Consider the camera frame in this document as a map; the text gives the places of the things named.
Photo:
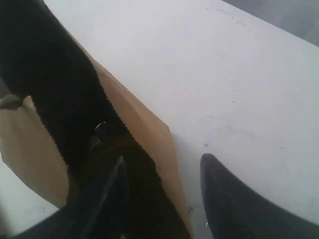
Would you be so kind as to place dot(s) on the white backdrop curtain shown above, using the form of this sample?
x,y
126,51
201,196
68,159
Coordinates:
x,y
297,17

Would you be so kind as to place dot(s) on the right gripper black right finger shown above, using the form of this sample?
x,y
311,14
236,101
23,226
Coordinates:
x,y
235,211

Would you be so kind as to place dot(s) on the brown paper shopping bag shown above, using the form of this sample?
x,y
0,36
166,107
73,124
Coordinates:
x,y
65,118

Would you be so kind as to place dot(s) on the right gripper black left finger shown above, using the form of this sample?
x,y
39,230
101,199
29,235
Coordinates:
x,y
100,211

